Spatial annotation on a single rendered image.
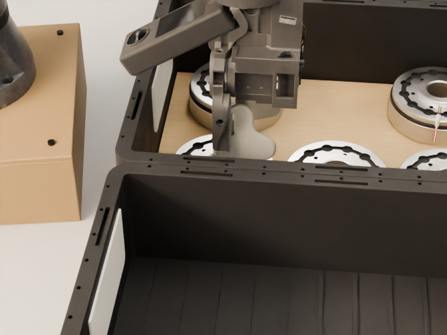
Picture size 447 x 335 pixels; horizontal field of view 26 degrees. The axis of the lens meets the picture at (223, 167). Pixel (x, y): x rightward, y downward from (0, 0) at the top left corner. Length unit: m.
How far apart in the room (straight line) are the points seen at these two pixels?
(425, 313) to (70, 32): 0.61
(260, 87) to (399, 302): 0.23
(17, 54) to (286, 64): 0.39
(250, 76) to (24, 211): 0.36
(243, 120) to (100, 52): 0.53
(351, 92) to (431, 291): 0.30
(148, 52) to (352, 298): 0.29
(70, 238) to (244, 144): 0.28
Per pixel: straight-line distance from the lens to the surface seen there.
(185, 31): 0.87
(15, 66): 1.15
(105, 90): 1.33
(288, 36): 0.87
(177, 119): 1.05
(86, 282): 0.74
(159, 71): 0.99
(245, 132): 0.91
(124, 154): 0.85
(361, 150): 0.97
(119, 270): 0.83
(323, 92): 1.10
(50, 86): 1.17
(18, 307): 1.05
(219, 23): 0.87
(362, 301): 0.87
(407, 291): 0.88
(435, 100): 1.04
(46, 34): 1.26
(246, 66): 0.87
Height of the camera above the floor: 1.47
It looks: 40 degrees down
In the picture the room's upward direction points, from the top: straight up
